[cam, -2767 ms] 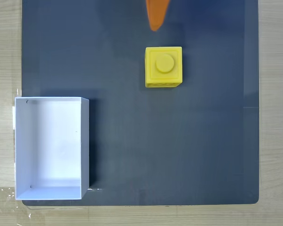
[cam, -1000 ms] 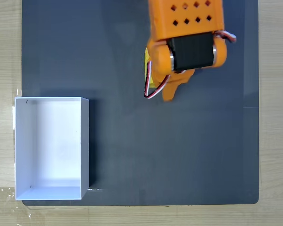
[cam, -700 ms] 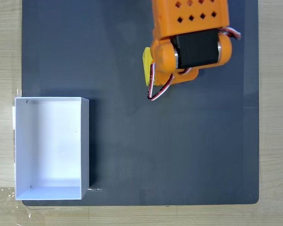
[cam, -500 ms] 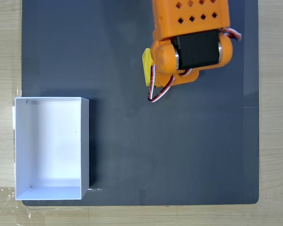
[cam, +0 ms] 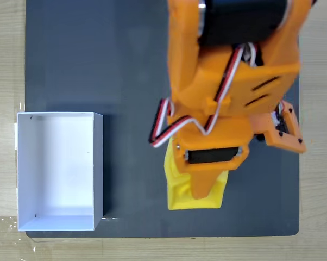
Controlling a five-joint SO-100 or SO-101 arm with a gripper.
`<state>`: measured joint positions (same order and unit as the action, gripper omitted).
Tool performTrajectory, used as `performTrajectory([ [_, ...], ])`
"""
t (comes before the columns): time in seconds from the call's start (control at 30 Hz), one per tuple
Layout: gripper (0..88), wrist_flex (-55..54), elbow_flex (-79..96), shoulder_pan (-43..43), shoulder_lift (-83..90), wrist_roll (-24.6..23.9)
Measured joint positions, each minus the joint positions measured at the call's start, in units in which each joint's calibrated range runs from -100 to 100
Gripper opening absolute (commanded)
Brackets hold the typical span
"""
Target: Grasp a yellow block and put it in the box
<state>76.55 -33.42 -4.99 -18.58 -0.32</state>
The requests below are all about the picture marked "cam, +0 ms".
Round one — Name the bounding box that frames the yellow block with stars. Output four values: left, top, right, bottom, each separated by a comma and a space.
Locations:
165, 138, 230, 210

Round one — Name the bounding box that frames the white open box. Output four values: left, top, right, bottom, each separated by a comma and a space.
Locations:
16, 111, 104, 232

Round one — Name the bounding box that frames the dark grey textured mat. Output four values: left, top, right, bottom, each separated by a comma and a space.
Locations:
24, 0, 301, 239

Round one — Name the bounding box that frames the clear adhesive tape strip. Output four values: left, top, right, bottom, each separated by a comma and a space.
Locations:
0, 214, 36, 252

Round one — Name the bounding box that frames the red white black servo cable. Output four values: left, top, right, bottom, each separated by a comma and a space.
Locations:
148, 42, 260, 149

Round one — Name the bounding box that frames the orange gripper camera mount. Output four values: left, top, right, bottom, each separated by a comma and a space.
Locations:
251, 101, 307, 155

